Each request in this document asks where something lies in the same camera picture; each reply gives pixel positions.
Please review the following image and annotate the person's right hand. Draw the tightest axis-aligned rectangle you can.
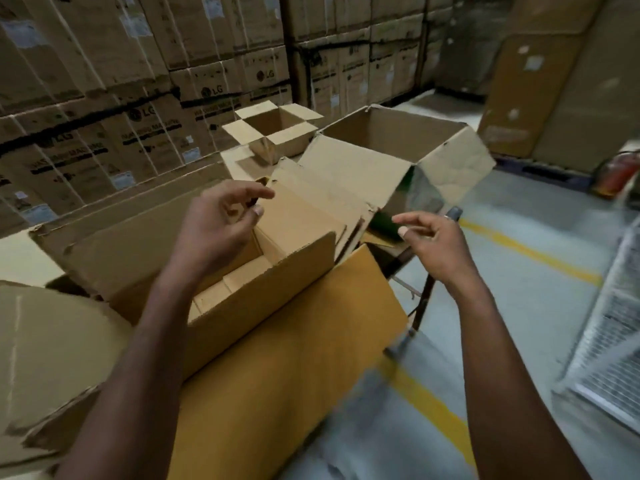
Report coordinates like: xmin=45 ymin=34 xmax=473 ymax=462
xmin=392 ymin=210 xmax=481 ymax=295

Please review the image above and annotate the white wire mesh rack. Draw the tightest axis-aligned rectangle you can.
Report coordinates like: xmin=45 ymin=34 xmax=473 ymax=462
xmin=552 ymin=229 xmax=640 ymax=435

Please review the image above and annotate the person's right forearm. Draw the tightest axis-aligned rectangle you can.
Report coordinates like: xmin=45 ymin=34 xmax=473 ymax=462
xmin=449 ymin=284 xmax=591 ymax=480

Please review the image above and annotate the large brown carton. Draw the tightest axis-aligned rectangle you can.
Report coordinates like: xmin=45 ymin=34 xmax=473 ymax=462
xmin=477 ymin=0 xmax=640 ymax=173

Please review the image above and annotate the black pallet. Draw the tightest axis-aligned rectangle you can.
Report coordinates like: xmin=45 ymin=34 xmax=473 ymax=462
xmin=492 ymin=154 xmax=596 ymax=191

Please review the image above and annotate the red fire extinguisher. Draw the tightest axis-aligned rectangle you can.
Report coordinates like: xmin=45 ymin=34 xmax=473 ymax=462
xmin=592 ymin=150 xmax=640 ymax=198

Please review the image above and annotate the large yellow cardboard box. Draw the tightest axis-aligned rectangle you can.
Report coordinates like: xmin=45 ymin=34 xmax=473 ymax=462
xmin=167 ymin=244 xmax=409 ymax=480

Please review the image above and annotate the person's left hand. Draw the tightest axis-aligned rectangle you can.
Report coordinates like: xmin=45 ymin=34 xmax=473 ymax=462
xmin=169 ymin=179 xmax=276 ymax=285

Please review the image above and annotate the small pale cardboard box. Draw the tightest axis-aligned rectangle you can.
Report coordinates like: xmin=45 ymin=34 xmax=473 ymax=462
xmin=221 ymin=100 xmax=325 ymax=165

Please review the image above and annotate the wall of strapped appliance cartons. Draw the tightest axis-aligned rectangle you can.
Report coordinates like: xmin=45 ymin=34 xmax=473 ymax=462
xmin=0 ymin=0 xmax=451 ymax=235

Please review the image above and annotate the blue logo yellow cardboard box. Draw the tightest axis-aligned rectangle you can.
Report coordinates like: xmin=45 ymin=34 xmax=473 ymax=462
xmin=0 ymin=282 xmax=133 ymax=465

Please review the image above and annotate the person's left forearm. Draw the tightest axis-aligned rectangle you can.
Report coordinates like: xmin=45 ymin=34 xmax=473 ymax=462
xmin=55 ymin=269 xmax=201 ymax=480

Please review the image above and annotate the green white CM-1 box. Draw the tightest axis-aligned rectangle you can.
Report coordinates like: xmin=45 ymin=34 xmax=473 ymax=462
xmin=297 ymin=104 xmax=497 ymax=237

